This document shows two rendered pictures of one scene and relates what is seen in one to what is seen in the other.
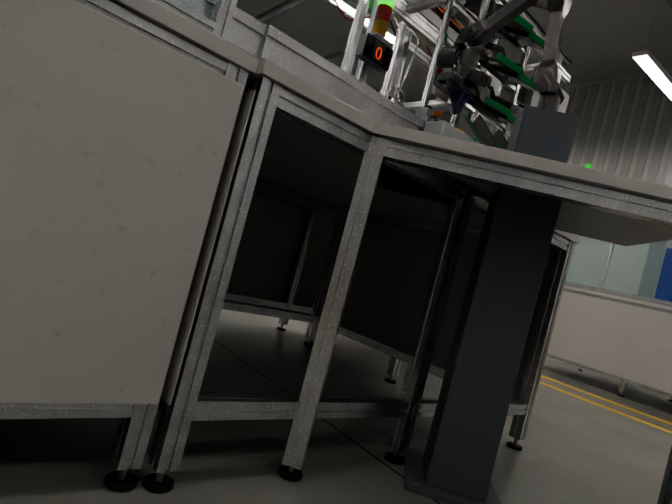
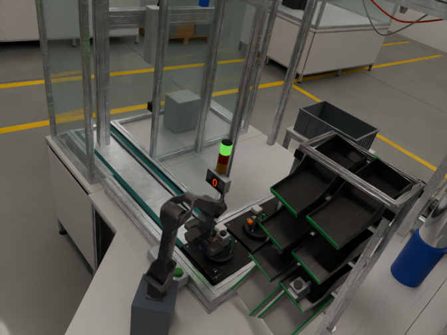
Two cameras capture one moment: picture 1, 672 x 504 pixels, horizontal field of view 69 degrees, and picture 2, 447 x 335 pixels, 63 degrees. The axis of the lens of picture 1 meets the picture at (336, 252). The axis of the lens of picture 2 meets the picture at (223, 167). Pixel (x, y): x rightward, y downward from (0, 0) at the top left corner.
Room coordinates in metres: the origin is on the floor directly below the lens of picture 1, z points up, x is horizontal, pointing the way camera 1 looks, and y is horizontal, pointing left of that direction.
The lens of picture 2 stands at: (1.40, -1.28, 2.23)
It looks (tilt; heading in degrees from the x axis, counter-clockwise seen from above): 35 degrees down; 82
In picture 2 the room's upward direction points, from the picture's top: 12 degrees clockwise
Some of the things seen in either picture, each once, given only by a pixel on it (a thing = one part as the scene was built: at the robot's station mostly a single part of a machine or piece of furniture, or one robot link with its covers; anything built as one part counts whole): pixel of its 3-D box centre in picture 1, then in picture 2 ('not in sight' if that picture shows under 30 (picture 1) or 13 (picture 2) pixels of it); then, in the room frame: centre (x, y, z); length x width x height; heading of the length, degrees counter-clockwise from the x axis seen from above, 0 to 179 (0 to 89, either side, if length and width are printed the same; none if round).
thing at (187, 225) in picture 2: (464, 79); (204, 230); (1.53, -0.25, 1.18); 0.19 x 0.06 x 0.08; 131
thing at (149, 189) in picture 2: not in sight; (181, 219); (1.44, 0.07, 0.91); 0.84 x 0.28 x 0.10; 131
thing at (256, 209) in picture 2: not in sight; (258, 223); (1.82, 0.00, 1.01); 0.24 x 0.24 x 0.13; 41
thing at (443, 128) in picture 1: (454, 144); (167, 266); (1.40, -0.25, 0.93); 0.21 x 0.07 x 0.06; 131
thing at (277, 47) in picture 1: (393, 126); (155, 235); (1.33, -0.06, 0.91); 0.89 x 0.06 x 0.11; 131
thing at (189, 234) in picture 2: (479, 77); (194, 236); (1.49, -0.29, 1.18); 0.07 x 0.07 x 0.06; 39
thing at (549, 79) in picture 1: (550, 87); (157, 276); (1.38, -0.47, 1.15); 0.09 x 0.07 x 0.06; 145
